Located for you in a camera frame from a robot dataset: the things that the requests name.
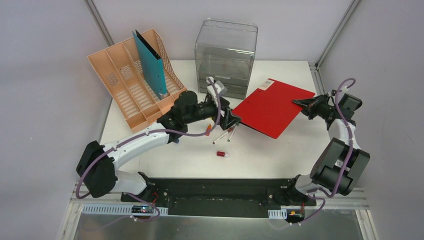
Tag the red small bottle white cap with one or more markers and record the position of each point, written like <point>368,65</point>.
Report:
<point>222,154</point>

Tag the aluminium frame rail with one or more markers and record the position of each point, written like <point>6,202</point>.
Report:
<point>117,203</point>

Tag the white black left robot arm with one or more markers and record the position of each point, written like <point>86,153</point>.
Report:
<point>99,165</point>

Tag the teal folder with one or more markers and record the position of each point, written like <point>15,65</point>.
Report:
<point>152,65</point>

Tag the white marker brown cap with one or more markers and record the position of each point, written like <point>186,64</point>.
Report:
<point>226,132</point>

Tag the peach plastic file organizer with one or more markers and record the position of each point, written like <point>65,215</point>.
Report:
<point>120,70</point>

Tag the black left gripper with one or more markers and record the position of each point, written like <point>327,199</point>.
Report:
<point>224,112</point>

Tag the red folder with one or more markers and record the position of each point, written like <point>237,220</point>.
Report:
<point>270,109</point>

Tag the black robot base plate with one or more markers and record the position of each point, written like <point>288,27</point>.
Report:
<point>220,197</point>

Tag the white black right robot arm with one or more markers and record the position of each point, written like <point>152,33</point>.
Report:
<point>342,162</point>

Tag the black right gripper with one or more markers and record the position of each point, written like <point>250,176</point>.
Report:
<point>312,104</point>

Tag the red orange small bottle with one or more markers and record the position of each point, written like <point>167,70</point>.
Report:
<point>208,130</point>

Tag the smoked clear drawer box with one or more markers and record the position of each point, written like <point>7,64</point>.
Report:
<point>226,50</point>

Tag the white marker green cap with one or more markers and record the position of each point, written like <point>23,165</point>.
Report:
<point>232,132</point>

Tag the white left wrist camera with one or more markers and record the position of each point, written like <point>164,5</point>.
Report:
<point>215,87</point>

